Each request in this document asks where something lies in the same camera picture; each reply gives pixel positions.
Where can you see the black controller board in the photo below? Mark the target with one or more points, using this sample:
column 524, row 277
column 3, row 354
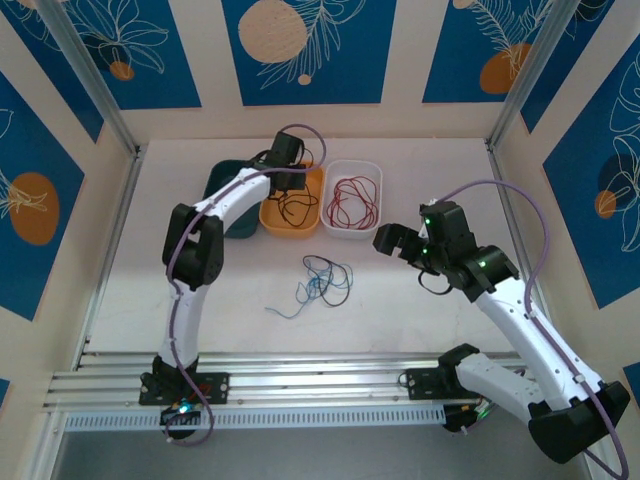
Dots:
column 460, row 417
column 175, row 417

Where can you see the blue poster orange circle fern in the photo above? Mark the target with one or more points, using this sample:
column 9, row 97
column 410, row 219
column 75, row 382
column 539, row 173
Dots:
column 450, row 50

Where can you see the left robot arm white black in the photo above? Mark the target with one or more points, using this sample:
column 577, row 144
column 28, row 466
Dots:
column 185, row 325

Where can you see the blue poster orange oval plant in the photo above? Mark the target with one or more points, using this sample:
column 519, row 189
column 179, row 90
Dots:
column 30, row 280

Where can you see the blue poster small orange dot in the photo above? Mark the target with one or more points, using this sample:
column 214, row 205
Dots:
column 165, row 75

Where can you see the orange plastic bin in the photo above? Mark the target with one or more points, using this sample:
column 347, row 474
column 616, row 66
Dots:
column 300, row 231

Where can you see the white plastic bin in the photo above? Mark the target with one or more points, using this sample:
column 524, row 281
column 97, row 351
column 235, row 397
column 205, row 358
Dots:
column 352, row 167

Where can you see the blue poster dark circle leaf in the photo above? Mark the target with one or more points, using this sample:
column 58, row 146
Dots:
column 590, row 250

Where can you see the dark green plastic bin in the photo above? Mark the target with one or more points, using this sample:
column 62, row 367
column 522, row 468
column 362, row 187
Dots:
column 220, row 172

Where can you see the blue poster strip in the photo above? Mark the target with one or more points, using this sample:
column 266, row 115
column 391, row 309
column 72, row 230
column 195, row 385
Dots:
column 67, row 85
column 555, row 85

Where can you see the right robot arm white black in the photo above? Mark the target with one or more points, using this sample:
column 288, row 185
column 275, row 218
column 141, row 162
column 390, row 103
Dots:
column 525, row 330

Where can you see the aluminium side rail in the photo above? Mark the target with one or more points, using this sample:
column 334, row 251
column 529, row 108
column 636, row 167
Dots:
column 120, row 225
column 505, row 210

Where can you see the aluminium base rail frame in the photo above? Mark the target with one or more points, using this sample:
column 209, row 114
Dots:
column 320, row 380

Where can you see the blue poster corner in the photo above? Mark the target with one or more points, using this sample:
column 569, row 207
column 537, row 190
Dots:
column 4, row 395
column 634, row 372

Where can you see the blue poster cream circle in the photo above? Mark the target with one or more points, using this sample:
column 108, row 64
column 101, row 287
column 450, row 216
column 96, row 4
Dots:
column 350, row 75

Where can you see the aluminium corner post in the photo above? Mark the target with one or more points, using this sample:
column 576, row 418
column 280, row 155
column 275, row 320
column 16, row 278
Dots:
column 90, row 65
column 530, row 70

